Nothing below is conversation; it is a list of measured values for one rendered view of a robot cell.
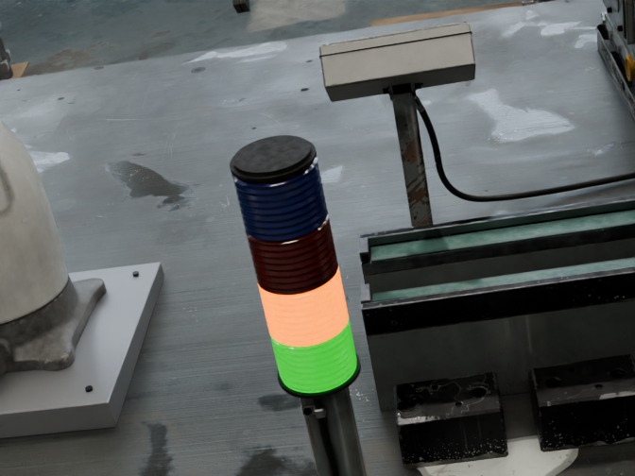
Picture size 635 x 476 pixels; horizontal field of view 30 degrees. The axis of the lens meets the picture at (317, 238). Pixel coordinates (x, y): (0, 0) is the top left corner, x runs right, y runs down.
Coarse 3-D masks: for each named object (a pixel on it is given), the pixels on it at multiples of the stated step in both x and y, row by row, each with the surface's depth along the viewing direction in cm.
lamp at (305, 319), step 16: (336, 272) 85; (320, 288) 84; (336, 288) 85; (272, 304) 84; (288, 304) 84; (304, 304) 84; (320, 304) 84; (336, 304) 85; (272, 320) 86; (288, 320) 84; (304, 320) 84; (320, 320) 85; (336, 320) 85; (272, 336) 87; (288, 336) 85; (304, 336) 85; (320, 336) 85
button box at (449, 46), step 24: (456, 24) 131; (336, 48) 133; (360, 48) 132; (384, 48) 132; (408, 48) 132; (432, 48) 131; (456, 48) 131; (336, 72) 132; (360, 72) 132; (384, 72) 132; (408, 72) 131; (432, 72) 131; (456, 72) 133; (336, 96) 137; (360, 96) 138
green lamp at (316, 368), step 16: (336, 336) 86; (288, 352) 86; (304, 352) 86; (320, 352) 86; (336, 352) 86; (352, 352) 88; (288, 368) 87; (304, 368) 86; (320, 368) 86; (336, 368) 87; (352, 368) 88; (288, 384) 88; (304, 384) 87; (320, 384) 87; (336, 384) 88
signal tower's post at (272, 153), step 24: (264, 144) 82; (288, 144) 81; (312, 144) 81; (240, 168) 80; (264, 168) 79; (288, 168) 79; (312, 408) 90; (336, 408) 91; (312, 432) 92; (336, 432) 92; (336, 456) 93; (360, 456) 94
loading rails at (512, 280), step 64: (384, 256) 124; (448, 256) 123; (512, 256) 123; (576, 256) 123; (384, 320) 115; (448, 320) 115; (512, 320) 115; (576, 320) 115; (384, 384) 119; (512, 384) 119
